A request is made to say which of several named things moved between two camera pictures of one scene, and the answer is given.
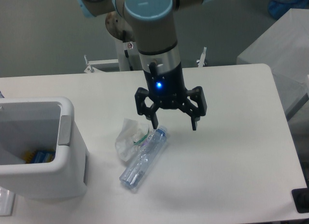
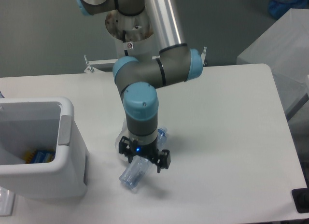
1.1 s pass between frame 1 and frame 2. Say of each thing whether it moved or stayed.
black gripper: moved
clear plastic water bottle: stayed
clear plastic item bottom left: stayed
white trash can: stayed
